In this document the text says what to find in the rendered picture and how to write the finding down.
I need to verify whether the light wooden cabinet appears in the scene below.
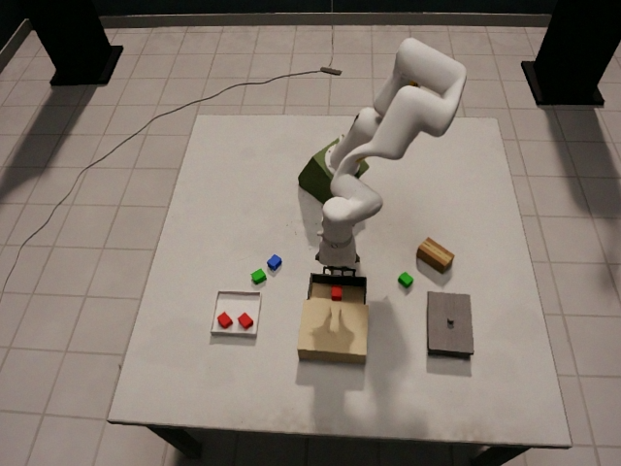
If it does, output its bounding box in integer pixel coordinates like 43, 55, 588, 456
297, 266, 369, 364

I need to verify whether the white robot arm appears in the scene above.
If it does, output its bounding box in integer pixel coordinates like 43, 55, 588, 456
317, 38, 467, 250

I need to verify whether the red block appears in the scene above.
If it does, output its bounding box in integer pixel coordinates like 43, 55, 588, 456
331, 285, 342, 301
238, 312, 254, 330
217, 312, 233, 329

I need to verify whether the small blue block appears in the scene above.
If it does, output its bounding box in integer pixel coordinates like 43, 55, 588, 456
267, 254, 282, 271

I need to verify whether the brown cardboard box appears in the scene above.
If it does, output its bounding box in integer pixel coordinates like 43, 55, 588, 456
416, 237, 455, 274

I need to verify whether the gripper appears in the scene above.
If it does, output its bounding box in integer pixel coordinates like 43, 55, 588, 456
315, 234, 360, 276

